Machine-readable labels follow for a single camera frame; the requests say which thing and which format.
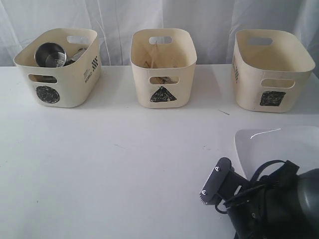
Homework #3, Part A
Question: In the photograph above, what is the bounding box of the white backdrop curtain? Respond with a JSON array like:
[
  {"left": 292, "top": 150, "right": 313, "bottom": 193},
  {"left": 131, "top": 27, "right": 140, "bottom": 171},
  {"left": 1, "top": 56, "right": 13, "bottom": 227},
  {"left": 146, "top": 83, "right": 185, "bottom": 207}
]
[{"left": 0, "top": 0, "right": 319, "bottom": 66}]

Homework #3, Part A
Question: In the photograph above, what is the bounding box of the stainless steel table knife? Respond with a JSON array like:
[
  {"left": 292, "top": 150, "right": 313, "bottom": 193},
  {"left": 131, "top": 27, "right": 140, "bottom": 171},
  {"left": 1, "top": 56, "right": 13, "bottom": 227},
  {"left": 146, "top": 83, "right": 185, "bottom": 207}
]
[{"left": 159, "top": 77, "right": 178, "bottom": 84}]

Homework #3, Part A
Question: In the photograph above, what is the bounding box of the wooden chopstick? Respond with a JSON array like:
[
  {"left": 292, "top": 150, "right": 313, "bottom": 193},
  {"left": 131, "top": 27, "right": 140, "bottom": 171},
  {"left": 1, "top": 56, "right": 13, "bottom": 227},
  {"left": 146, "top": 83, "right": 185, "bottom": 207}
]
[{"left": 145, "top": 41, "right": 158, "bottom": 69}]

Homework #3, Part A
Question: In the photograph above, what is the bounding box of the cream bin with triangle mark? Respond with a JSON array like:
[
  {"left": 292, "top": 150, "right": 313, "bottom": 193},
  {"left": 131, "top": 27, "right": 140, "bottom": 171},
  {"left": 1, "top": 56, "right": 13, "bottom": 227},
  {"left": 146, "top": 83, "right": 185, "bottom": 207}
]
[{"left": 131, "top": 28, "right": 197, "bottom": 109}]

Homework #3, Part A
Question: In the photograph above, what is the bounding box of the steel mug with handle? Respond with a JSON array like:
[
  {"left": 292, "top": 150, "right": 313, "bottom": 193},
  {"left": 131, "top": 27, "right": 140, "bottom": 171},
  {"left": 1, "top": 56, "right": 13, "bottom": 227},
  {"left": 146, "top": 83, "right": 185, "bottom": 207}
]
[{"left": 64, "top": 48, "right": 87, "bottom": 66}]

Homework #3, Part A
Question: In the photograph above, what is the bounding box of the cream bin with square mark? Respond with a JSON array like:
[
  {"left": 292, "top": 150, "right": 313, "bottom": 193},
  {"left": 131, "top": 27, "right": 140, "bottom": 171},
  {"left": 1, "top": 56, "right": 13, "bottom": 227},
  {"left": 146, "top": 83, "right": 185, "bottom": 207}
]
[{"left": 232, "top": 29, "right": 316, "bottom": 113}]

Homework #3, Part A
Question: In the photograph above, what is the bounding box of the small stainless steel cup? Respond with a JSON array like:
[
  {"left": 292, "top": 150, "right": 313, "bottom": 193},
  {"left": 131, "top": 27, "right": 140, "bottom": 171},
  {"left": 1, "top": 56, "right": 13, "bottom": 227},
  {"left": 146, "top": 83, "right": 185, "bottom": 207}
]
[{"left": 34, "top": 42, "right": 67, "bottom": 68}]

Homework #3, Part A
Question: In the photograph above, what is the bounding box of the white square plate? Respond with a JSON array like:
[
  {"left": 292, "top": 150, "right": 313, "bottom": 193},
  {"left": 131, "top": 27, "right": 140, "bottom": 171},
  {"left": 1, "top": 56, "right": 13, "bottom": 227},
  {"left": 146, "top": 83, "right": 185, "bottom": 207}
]
[{"left": 234, "top": 126, "right": 319, "bottom": 179}]

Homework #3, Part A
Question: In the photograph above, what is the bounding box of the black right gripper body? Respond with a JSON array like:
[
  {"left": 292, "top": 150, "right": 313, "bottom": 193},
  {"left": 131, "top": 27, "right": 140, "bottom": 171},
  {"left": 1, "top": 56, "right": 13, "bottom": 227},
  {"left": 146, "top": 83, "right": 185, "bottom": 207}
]
[{"left": 224, "top": 175, "right": 303, "bottom": 239}]

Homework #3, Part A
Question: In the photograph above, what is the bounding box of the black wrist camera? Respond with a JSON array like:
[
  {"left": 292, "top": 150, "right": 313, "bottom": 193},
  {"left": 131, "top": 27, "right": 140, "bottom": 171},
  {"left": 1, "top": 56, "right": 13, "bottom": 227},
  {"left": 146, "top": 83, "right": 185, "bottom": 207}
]
[{"left": 200, "top": 157, "right": 250, "bottom": 205}]

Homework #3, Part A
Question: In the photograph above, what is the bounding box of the large stainless steel bowl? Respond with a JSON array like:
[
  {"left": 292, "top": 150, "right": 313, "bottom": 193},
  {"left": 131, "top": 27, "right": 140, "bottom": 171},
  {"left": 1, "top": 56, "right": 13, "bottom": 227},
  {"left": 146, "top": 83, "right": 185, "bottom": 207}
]
[{"left": 35, "top": 75, "right": 57, "bottom": 84}]

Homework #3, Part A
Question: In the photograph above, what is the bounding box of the cream bin with circle mark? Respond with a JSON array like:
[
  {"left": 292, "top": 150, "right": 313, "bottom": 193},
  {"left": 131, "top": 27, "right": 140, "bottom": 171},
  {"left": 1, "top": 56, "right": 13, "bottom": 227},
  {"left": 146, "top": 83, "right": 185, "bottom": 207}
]
[{"left": 14, "top": 28, "right": 101, "bottom": 108}]

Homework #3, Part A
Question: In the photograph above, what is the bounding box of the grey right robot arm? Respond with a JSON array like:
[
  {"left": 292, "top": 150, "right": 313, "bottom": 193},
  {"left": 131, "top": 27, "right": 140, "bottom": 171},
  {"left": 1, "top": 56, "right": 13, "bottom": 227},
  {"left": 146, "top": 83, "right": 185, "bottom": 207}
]
[{"left": 226, "top": 169, "right": 319, "bottom": 239}]

